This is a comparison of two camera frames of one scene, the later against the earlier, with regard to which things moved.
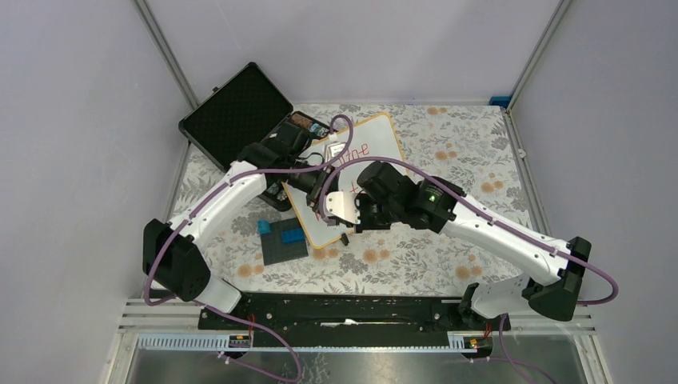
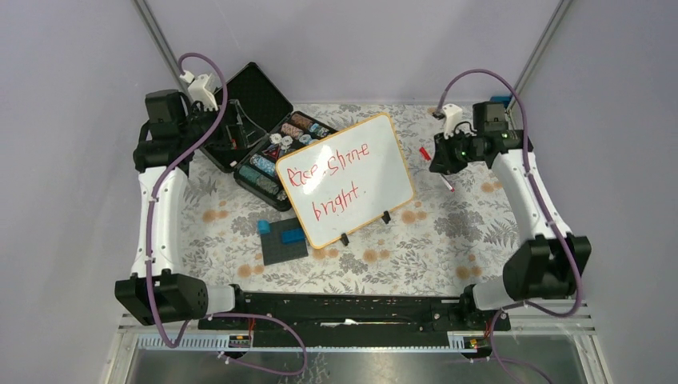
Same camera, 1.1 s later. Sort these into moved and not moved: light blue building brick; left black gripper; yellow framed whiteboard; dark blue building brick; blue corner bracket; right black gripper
Moved: left black gripper; right black gripper
Not moved: dark blue building brick; blue corner bracket; light blue building brick; yellow framed whiteboard
